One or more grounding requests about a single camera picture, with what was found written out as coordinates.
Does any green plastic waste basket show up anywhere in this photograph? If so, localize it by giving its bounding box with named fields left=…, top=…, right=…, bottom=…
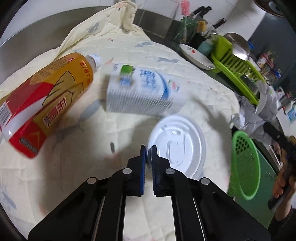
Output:
left=227, top=131, right=261, bottom=201

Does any teal soap bottle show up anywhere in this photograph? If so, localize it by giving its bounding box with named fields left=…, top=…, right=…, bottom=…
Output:
left=197, top=39, right=214, bottom=56

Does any green dish rack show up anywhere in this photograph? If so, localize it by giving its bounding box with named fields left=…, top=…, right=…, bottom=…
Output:
left=211, top=36, right=265, bottom=105

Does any white ceramic plate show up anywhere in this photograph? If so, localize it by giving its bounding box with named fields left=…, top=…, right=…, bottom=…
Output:
left=179, top=44, right=215, bottom=70

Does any steel bowl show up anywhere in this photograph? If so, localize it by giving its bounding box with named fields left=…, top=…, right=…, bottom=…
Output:
left=224, top=33, right=250, bottom=54

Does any pink bottle brush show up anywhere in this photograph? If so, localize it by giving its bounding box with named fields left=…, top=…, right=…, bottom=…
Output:
left=180, top=0, right=190, bottom=16

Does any person's right hand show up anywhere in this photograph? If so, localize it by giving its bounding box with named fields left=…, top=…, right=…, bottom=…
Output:
left=273, top=166, right=295, bottom=198

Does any cream quilted cloth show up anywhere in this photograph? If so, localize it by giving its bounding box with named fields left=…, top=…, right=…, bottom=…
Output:
left=1, top=1, right=239, bottom=237

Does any white round plastic lid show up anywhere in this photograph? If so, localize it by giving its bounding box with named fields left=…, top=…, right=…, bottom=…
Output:
left=148, top=114, right=206, bottom=180

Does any white printed milk carton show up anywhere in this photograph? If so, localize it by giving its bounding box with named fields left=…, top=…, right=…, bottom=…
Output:
left=106, top=63, right=189, bottom=116

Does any yellow red drink bottle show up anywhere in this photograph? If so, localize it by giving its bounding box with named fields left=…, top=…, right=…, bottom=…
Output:
left=1, top=53, right=101, bottom=158

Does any grey paper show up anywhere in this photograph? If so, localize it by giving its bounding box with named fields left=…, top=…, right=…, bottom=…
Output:
left=230, top=81, right=279, bottom=145

